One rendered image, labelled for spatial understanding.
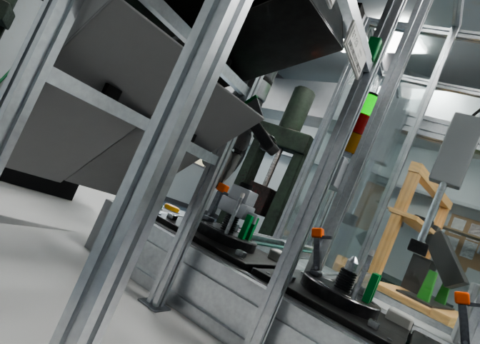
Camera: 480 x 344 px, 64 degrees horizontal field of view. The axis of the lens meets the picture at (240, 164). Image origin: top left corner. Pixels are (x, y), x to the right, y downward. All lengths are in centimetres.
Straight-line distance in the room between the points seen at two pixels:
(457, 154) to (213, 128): 135
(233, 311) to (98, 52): 41
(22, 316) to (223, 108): 33
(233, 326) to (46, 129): 38
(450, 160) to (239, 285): 130
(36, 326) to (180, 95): 33
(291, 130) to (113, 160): 469
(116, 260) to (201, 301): 40
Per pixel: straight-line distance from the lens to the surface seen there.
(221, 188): 81
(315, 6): 48
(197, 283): 64
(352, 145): 93
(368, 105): 96
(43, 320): 50
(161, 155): 23
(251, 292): 60
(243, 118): 54
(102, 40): 39
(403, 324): 79
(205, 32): 26
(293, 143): 512
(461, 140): 178
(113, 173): 61
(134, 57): 40
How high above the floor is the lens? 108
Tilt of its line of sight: 4 degrees up
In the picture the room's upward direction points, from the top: 24 degrees clockwise
